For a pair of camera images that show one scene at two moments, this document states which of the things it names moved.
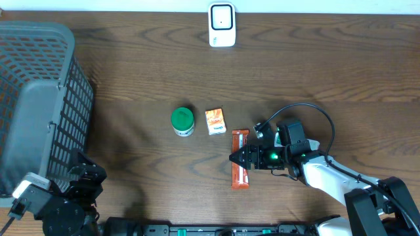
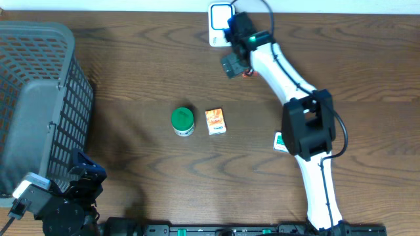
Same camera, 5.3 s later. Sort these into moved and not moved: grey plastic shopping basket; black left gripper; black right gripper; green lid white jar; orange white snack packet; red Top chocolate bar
Moved: black right gripper; red Top chocolate bar
Not moved: grey plastic shopping basket; green lid white jar; orange white snack packet; black left gripper
